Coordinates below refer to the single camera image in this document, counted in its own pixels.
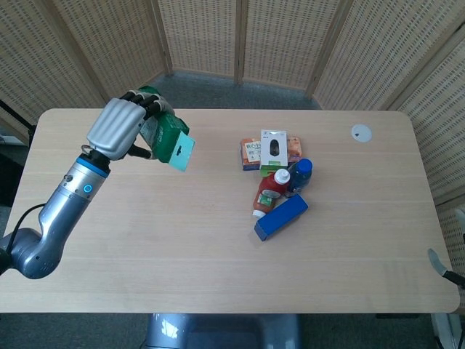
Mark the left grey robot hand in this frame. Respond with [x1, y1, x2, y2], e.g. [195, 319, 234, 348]
[86, 90, 176, 161]

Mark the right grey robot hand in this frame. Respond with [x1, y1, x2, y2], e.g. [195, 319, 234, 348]
[427, 248, 465, 288]

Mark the green box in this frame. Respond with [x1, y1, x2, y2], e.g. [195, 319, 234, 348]
[139, 85, 197, 172]

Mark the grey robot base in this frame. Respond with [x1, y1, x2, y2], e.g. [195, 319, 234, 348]
[145, 313, 302, 349]

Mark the white object beside table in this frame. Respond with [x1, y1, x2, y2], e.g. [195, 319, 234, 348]
[431, 313, 465, 349]

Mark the black stand leg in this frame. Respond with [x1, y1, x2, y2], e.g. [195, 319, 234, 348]
[0, 100, 36, 141]

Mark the wooden woven folding screen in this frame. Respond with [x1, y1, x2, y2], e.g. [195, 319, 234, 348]
[0, 0, 465, 270]

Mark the orange printed box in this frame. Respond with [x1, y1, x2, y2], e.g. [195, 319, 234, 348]
[238, 136, 304, 172]

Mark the white round table grommet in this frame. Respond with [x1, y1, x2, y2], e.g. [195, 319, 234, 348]
[350, 124, 373, 143]

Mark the white computer mouse box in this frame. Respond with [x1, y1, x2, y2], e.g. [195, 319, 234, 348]
[259, 129, 290, 178]

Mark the dark blue drink bottle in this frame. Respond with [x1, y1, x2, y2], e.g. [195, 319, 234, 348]
[283, 157, 314, 198]

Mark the blue rectangular box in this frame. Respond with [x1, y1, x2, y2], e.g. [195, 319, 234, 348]
[254, 193, 310, 242]

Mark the red ketchup bottle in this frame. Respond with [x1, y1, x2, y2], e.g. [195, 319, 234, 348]
[251, 168, 291, 219]

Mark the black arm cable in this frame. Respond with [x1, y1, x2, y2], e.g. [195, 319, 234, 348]
[10, 203, 47, 236]

